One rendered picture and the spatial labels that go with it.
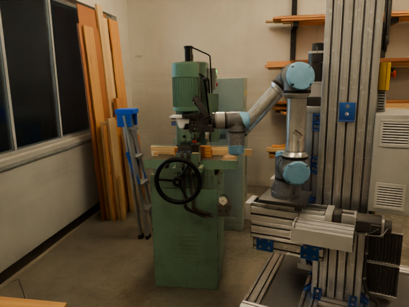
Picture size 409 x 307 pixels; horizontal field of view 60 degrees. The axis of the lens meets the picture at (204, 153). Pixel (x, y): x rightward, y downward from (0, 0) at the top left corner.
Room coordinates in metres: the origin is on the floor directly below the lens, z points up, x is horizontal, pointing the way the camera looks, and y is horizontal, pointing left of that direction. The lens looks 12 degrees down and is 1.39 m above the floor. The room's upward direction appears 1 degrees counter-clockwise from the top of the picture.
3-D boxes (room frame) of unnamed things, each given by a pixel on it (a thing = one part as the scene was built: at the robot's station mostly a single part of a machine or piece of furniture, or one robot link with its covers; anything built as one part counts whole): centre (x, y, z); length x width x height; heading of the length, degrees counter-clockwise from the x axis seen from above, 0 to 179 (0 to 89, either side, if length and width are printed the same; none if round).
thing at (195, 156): (2.17, 0.10, 0.92); 0.15 x 0.13 x 0.09; 83
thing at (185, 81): (2.37, 0.12, 1.35); 0.18 x 0.18 x 0.31
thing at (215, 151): (2.35, -0.04, 0.92); 0.55 x 0.02 x 0.04; 83
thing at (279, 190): (1.72, -0.41, 0.87); 0.15 x 0.15 x 0.10
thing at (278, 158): (1.71, -0.41, 0.98); 0.13 x 0.12 x 0.14; 0
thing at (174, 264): (2.49, 0.10, 0.36); 0.58 x 0.45 x 0.71; 173
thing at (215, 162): (2.26, 0.09, 0.87); 0.61 x 0.30 x 0.06; 83
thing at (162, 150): (2.38, 0.07, 0.93); 0.60 x 0.02 x 0.05; 83
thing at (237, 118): (1.58, -0.15, 1.21); 0.11 x 0.08 x 0.09; 90
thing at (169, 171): (2.31, 0.12, 0.82); 0.40 x 0.21 x 0.04; 83
